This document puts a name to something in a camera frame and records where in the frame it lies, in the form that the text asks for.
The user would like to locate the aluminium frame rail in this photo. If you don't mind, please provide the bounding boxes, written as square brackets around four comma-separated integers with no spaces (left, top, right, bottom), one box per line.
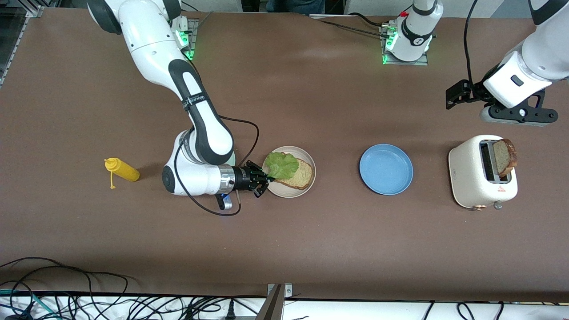
[0,4,45,87]

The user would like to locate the beige plate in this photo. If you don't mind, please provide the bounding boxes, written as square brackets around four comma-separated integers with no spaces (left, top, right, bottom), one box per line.
[261,146,317,198]

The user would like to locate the black base cable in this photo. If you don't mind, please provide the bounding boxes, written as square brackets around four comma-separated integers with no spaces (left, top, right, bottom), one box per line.
[311,12,392,37]

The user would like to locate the white toaster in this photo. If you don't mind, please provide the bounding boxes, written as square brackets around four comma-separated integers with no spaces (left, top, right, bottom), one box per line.
[448,135,519,210]

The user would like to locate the green lettuce leaf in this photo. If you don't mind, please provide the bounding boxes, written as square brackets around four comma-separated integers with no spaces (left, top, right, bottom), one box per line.
[264,152,300,181]

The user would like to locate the aluminium frame bracket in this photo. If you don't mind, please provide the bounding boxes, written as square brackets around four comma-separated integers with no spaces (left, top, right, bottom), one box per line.
[255,283,294,320]

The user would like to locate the blue plate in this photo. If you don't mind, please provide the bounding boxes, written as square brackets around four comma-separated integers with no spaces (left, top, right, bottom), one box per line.
[359,144,414,196]

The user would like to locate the yellow squeeze bottle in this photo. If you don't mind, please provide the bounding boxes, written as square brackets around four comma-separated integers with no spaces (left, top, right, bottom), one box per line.
[104,157,140,190]

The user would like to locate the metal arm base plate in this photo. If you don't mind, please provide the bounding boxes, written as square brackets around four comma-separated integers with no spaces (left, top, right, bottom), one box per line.
[379,24,430,66]
[186,18,199,61]

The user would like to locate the brown bread slice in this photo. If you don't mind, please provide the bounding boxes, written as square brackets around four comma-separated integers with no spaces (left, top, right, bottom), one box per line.
[271,153,315,191]
[493,138,518,179]

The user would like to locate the teal cable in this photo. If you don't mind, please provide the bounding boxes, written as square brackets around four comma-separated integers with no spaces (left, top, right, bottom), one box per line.
[0,289,56,320]

